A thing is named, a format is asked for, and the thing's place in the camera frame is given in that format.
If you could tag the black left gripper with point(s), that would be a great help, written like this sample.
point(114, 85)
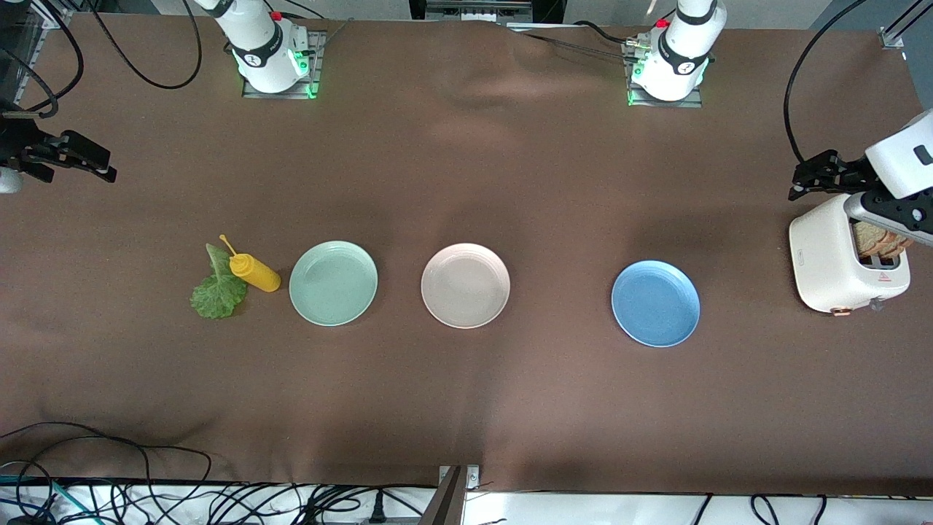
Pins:
point(850, 170)

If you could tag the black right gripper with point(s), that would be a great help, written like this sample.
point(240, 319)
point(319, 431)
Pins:
point(16, 142)

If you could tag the brown bread slice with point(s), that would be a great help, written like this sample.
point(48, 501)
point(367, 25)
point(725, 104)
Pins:
point(867, 239)
point(898, 246)

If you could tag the green lettuce leaf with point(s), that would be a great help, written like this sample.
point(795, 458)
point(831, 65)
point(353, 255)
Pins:
point(219, 295)

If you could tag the yellow squeeze bottle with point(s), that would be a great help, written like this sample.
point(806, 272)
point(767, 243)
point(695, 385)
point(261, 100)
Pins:
point(256, 272)

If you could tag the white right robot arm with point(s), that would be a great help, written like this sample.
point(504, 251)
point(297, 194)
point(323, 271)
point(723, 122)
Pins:
point(259, 44)

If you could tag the blue plate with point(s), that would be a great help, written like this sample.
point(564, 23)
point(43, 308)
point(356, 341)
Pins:
point(656, 303)

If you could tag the green plate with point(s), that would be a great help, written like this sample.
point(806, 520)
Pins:
point(333, 283)

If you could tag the beige plate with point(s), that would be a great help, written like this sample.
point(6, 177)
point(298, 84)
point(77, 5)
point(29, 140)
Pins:
point(465, 286)

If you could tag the white toaster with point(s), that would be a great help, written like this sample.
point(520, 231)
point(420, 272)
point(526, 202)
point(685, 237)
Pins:
point(824, 262)

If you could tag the black box device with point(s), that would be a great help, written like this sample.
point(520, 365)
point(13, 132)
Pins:
point(437, 9)

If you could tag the brown tablecloth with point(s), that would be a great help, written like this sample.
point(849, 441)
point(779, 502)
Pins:
point(466, 401)

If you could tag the black power plug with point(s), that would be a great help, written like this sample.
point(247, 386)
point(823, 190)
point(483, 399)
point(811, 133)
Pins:
point(377, 509)

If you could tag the aluminium frame rail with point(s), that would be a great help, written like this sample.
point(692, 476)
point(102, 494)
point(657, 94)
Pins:
point(893, 36)
point(55, 16)

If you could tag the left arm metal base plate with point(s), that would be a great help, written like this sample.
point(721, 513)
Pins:
point(663, 103)

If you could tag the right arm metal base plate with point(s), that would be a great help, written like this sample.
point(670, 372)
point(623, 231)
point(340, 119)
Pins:
point(277, 95)

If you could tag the aluminium frame post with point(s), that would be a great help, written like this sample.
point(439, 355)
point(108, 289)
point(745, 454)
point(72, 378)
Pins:
point(448, 503)

